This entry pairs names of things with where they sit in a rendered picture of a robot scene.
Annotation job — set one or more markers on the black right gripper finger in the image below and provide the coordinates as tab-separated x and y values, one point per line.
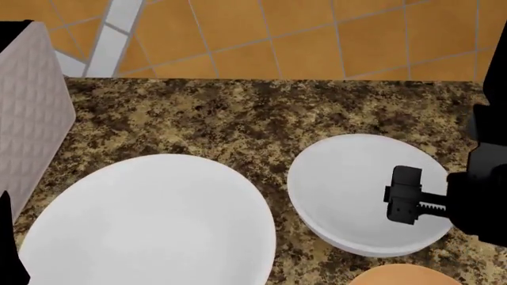
407	179
401	209

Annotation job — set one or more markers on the medium white bowl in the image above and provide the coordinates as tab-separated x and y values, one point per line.
340	178

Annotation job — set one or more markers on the orange bowl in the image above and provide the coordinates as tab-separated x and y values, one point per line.
404	276

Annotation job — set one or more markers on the large white bowl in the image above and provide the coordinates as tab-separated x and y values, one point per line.
146	219

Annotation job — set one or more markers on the white quilted-texture cabinet block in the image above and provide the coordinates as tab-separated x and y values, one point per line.
31	124

